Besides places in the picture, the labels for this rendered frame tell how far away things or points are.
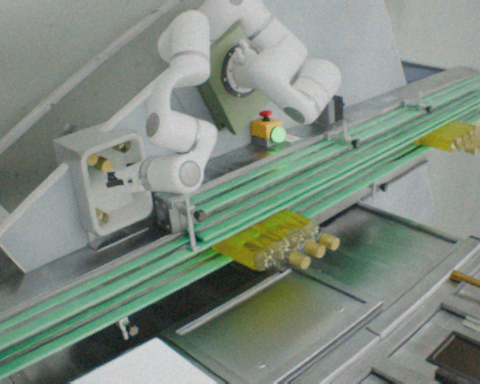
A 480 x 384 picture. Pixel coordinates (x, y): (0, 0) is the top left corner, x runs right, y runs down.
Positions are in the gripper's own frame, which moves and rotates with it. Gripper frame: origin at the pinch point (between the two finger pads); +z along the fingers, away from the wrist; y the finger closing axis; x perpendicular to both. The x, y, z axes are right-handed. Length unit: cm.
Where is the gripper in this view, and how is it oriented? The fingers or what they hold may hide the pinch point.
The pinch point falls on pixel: (122, 174)
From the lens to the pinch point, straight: 132.9
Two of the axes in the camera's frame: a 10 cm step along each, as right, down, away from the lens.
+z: -6.2, -0.3, 7.9
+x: -2.7, -9.3, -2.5
